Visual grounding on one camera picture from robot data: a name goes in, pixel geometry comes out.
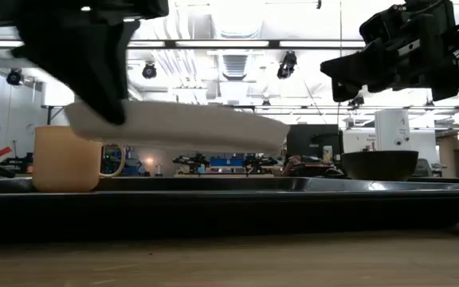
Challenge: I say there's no black overhead light bar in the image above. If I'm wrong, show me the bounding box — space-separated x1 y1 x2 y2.
0 38 368 50

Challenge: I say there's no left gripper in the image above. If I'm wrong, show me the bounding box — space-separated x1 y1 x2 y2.
0 0 171 127

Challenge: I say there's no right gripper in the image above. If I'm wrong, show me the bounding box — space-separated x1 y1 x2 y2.
320 37 459 104

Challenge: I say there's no black monitor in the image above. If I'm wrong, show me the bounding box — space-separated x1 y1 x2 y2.
288 124 344 160

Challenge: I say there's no black round bowl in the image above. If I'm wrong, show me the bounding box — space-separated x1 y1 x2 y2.
340 150 420 183

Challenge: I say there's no thin hanging black cable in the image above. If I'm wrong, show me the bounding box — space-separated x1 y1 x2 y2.
337 0 343 125

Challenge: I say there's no white round plate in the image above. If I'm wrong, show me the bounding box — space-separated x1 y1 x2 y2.
64 99 291 155

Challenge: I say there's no blue storage bin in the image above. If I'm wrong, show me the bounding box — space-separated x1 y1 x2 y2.
209 157 245 167

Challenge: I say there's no beige mug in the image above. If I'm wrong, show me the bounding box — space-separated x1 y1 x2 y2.
32 125 127 194

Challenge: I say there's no black plastic serving tray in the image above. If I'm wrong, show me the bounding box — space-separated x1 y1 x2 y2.
0 176 459 241

